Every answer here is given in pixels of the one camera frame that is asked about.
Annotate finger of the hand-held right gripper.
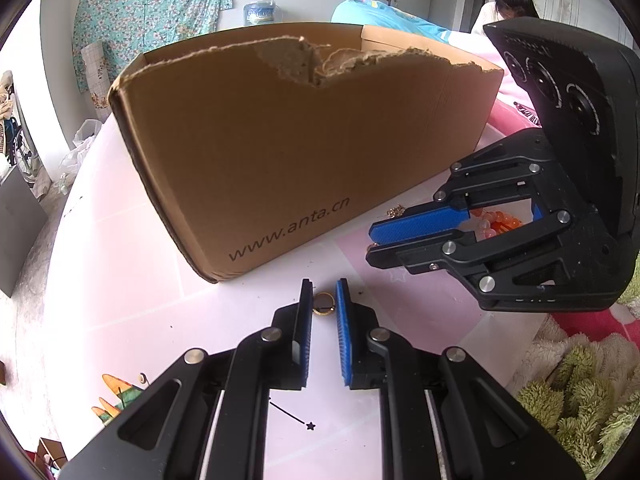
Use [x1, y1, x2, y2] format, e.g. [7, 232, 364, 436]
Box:
[369, 129, 551, 247]
[365, 210, 573, 296]

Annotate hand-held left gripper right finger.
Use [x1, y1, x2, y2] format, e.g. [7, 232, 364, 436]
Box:
[335, 278, 586, 480]

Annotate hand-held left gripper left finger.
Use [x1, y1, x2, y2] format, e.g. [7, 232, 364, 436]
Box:
[59, 279, 315, 480]

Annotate orange pink bead bracelet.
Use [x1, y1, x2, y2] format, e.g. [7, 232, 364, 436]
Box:
[470, 207, 523, 241]

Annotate gold ring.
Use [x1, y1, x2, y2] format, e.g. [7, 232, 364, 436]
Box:
[312, 291, 337, 317]

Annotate brown cardboard box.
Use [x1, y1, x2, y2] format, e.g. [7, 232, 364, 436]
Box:
[107, 22, 505, 285]

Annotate pink floral blanket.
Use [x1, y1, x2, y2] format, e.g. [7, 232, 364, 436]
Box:
[450, 30, 640, 341]

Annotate white fluffy rug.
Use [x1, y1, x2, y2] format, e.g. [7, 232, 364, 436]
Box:
[505, 315, 576, 396]

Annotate yellow airplane sticker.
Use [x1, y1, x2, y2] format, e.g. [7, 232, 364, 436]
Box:
[91, 372, 148, 426]

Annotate blue patterned quilt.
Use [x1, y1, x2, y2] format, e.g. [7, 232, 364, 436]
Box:
[331, 0, 458, 43]

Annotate blue water jug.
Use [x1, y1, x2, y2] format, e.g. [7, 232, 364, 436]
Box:
[243, 0, 281, 27]

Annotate brown paper bag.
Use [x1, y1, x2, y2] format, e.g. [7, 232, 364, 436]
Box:
[37, 437, 68, 466]

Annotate white plastic bags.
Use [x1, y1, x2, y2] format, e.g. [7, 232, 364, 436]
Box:
[60, 119, 103, 181]

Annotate grey cabinet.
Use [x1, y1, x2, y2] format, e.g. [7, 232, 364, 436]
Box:
[0, 162, 49, 297]

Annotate teal floral cloth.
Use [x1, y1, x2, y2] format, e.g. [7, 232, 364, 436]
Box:
[72, 0, 233, 93]

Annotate white floral board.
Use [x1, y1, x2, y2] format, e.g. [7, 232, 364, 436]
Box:
[81, 42, 110, 109]

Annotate wheelchair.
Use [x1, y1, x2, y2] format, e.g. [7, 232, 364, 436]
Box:
[0, 110, 38, 181]

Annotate pile of beige clothes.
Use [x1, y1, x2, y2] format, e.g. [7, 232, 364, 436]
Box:
[0, 70, 16, 116]

